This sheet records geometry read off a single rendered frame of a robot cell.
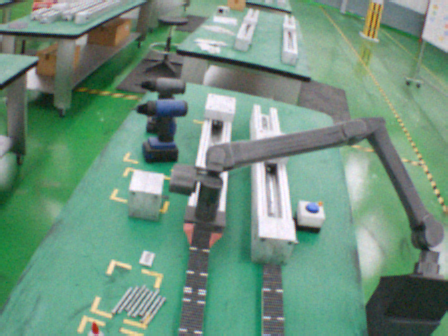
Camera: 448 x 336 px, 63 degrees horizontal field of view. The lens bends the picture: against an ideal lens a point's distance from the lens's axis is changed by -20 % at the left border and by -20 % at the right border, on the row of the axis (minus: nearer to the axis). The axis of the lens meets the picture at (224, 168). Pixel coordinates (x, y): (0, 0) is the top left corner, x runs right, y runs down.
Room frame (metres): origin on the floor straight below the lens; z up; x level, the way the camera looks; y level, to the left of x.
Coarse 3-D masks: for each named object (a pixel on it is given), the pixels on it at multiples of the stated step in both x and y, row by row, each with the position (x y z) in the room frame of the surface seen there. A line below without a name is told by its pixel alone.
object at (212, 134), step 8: (208, 120) 1.53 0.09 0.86; (208, 128) 1.46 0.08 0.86; (216, 128) 1.53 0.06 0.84; (224, 128) 1.49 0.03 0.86; (208, 136) 1.40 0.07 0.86; (216, 136) 1.47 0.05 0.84; (224, 136) 1.43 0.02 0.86; (200, 144) 1.33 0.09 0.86; (208, 144) 1.42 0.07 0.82; (200, 152) 1.28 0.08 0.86; (200, 160) 1.23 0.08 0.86; (224, 176) 1.16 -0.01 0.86; (224, 184) 1.12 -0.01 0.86; (224, 192) 1.08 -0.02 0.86; (192, 200) 1.01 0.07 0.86; (224, 200) 1.04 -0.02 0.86; (224, 208) 1.00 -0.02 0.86
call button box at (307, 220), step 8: (304, 208) 1.11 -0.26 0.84; (320, 208) 1.13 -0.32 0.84; (296, 216) 1.12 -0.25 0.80; (304, 216) 1.08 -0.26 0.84; (312, 216) 1.08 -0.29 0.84; (320, 216) 1.09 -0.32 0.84; (296, 224) 1.09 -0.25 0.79; (304, 224) 1.08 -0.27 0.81; (312, 224) 1.08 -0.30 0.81; (320, 224) 1.08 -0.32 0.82; (312, 232) 1.08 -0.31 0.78
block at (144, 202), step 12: (132, 180) 1.02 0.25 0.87; (144, 180) 1.04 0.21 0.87; (156, 180) 1.05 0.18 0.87; (132, 192) 0.99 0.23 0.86; (144, 192) 0.99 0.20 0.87; (156, 192) 0.99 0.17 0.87; (132, 204) 0.98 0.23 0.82; (144, 204) 0.99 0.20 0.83; (156, 204) 0.99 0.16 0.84; (144, 216) 0.99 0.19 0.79; (156, 216) 0.99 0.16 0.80
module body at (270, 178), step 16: (256, 112) 1.70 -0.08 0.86; (272, 112) 1.74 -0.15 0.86; (272, 128) 1.60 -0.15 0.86; (256, 176) 1.21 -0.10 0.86; (272, 176) 1.28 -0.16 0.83; (256, 192) 1.15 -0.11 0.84; (272, 192) 1.17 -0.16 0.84; (288, 192) 1.15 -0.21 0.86; (256, 208) 1.05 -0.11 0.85; (272, 208) 1.09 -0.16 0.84; (288, 208) 1.06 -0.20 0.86
